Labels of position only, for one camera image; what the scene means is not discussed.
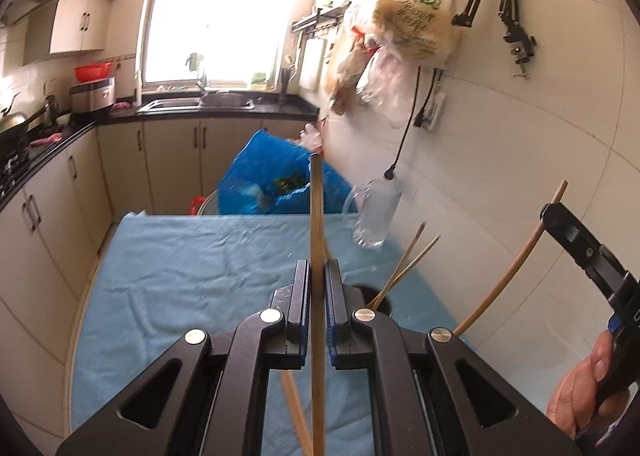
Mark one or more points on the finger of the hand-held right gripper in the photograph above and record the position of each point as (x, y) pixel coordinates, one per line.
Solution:
(575, 241)

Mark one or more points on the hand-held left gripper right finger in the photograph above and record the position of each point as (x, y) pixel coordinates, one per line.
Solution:
(334, 316)

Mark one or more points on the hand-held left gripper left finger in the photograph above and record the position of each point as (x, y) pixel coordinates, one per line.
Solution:
(300, 316)

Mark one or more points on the black plastic cup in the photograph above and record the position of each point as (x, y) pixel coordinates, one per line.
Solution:
(387, 306)

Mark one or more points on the person's right hand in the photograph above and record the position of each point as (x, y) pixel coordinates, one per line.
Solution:
(575, 396)

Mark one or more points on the clear glass pitcher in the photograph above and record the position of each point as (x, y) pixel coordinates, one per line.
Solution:
(377, 216)

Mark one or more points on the blue table cloth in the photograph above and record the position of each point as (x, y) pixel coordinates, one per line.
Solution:
(190, 276)

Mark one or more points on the blue plastic bag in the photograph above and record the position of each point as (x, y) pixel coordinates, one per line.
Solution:
(265, 170)

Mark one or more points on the red plastic basin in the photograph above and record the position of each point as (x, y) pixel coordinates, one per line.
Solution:
(198, 206)

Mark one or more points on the black kitchen countertop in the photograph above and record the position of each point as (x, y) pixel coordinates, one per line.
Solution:
(280, 110)

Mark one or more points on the dark utensil holder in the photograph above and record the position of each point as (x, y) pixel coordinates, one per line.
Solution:
(285, 81)

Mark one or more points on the beige hanging plastic bag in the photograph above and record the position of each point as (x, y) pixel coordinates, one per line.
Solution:
(347, 65)

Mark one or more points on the steel sink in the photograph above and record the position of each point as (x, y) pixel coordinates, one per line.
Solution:
(165, 103)

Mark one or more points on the white cutting board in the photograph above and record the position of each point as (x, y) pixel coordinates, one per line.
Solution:
(313, 63)

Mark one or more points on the beige lower kitchen cabinets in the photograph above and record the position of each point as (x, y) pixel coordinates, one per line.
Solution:
(45, 236)

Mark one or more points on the white printed hanging bag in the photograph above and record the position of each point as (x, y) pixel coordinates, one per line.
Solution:
(420, 20)

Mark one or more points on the green hanging cloth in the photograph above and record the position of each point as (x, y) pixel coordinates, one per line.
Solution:
(195, 61)

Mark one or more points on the white bottle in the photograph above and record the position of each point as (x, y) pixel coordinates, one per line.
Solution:
(136, 88)

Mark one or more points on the steel rice cooker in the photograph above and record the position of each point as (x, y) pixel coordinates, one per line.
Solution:
(92, 96)

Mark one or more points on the kitchen window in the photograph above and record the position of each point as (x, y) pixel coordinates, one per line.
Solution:
(215, 20)

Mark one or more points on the pink cloth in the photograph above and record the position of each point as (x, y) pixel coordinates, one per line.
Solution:
(46, 139)

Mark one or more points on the red plastic bowl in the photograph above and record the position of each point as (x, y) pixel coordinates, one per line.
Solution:
(93, 71)

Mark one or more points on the gas stove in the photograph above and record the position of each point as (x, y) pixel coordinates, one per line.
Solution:
(10, 168)

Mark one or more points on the black wok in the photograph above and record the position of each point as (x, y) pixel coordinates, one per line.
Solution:
(12, 133)

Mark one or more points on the white wall socket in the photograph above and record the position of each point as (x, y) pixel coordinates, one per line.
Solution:
(431, 110)

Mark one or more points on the metal wall rack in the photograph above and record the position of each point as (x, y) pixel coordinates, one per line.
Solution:
(315, 20)

